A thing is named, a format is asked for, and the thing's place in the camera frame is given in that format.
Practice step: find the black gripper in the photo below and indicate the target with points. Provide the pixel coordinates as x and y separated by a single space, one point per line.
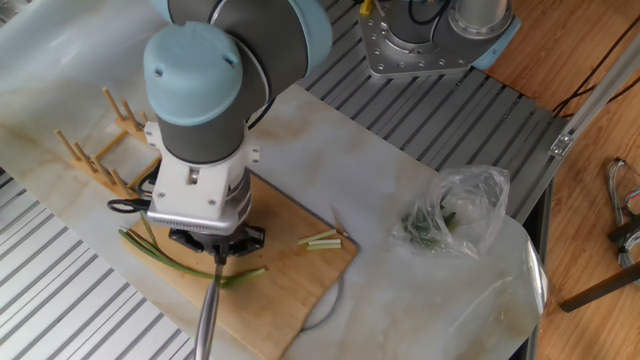
245 240

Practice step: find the green garlic stalk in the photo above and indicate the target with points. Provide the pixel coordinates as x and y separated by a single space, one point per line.
170 262

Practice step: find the steel cleaver knife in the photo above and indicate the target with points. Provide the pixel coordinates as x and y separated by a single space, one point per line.
209 310

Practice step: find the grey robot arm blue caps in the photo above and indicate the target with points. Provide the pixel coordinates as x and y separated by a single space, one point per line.
195 75

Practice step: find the cut garlic stem piece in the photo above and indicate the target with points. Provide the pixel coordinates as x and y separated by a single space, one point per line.
325 247
317 236
325 242

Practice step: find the chopped green garlic leaves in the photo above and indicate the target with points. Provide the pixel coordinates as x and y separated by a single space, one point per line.
420 230

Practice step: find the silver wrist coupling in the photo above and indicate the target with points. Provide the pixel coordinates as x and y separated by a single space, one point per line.
242 195

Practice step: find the wooden peg dish rack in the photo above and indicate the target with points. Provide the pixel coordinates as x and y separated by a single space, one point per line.
100 170

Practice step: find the clear plastic bag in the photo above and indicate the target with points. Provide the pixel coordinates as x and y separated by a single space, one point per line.
480 200

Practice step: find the yellow plastic piece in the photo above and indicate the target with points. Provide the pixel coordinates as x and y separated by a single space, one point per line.
366 6

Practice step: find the black metal bar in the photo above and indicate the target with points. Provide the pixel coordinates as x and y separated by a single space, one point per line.
600 287
625 230

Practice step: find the silver wrist camera bar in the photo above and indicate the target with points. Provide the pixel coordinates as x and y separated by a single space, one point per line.
195 222

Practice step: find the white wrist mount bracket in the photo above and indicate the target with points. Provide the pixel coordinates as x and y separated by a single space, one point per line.
200 190

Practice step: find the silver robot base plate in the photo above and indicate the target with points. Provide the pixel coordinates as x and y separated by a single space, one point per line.
390 55

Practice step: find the aluminium frame post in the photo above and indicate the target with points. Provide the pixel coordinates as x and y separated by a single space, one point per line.
595 97

